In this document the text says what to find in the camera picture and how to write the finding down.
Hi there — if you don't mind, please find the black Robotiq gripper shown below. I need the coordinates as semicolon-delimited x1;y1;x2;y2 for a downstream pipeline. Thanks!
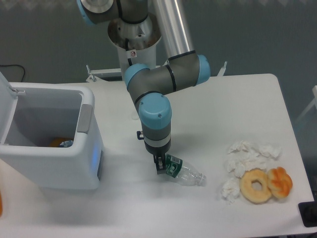
145;142;171;175

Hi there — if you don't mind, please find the crushed clear plastic bottle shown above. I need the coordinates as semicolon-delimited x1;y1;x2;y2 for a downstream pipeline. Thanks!
165;154;207;186

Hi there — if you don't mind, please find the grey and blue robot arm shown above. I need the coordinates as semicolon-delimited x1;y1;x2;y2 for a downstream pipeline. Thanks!
77;0;211;174

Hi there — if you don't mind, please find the small crumpled white tissue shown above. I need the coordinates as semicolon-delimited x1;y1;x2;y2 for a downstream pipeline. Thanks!
221;178;240;204

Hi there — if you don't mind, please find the large crumpled white tissue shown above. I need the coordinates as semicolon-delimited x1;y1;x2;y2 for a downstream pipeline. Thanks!
224;140;282;178

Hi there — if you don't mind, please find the crumpled wrapper inside bin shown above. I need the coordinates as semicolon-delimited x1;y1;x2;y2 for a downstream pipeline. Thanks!
59;140;73;148

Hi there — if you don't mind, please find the orange trash inside bin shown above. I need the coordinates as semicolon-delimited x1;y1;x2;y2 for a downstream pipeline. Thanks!
49;137;73;147

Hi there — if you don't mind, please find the white trash bin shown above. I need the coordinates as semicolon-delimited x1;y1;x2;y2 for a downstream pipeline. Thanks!
0;83;103;189

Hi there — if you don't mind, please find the orange glazed bread roll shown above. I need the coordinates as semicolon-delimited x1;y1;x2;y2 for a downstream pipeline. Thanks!
267;167;293;199

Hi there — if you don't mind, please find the black device at table edge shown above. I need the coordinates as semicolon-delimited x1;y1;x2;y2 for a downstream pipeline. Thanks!
298;201;317;228

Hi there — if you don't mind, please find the white trash bin lid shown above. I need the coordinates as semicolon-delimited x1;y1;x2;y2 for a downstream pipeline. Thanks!
0;73;25;144

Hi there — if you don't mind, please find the orange object at left edge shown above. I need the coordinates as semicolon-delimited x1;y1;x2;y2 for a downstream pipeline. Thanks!
0;192;3;217

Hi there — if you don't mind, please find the ring doughnut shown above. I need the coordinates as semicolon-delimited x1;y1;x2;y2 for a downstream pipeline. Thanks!
239;169;272;204

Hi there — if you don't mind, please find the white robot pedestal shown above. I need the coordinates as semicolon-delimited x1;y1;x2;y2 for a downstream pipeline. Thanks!
107;13;161;77

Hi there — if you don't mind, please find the white frame at right edge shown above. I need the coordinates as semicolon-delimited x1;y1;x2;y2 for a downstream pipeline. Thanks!
294;85;317;130

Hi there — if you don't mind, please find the black cable on floor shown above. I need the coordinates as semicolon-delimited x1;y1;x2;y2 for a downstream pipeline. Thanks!
0;64;26;82

